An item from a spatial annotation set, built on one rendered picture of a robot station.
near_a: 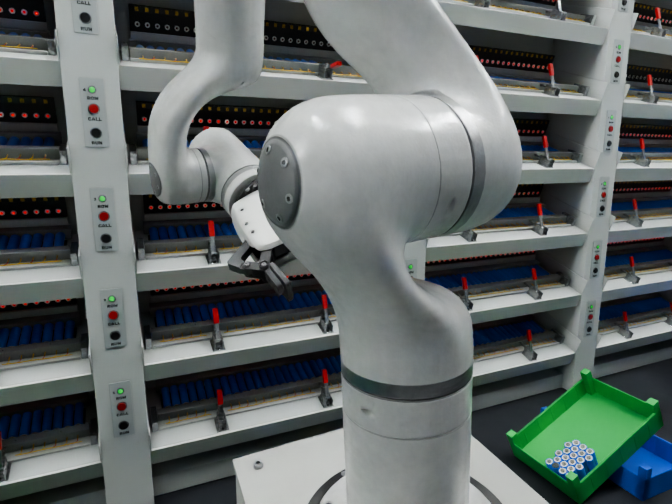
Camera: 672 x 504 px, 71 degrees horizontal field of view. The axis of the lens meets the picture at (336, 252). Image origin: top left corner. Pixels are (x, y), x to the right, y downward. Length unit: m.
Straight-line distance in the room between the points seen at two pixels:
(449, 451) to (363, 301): 0.16
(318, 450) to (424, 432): 0.27
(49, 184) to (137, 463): 0.61
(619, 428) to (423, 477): 1.04
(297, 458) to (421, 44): 0.49
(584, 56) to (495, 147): 1.35
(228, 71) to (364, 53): 0.26
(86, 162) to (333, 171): 0.76
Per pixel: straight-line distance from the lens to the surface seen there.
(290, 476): 0.63
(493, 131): 0.40
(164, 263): 1.06
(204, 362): 1.12
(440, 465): 0.45
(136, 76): 1.03
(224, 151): 0.70
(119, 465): 1.20
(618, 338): 1.96
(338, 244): 0.31
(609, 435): 1.44
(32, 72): 1.04
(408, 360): 0.39
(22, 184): 1.03
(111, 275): 1.04
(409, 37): 0.42
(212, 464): 1.28
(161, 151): 0.66
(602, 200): 1.70
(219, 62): 0.66
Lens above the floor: 0.76
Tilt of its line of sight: 11 degrees down
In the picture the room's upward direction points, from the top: straight up
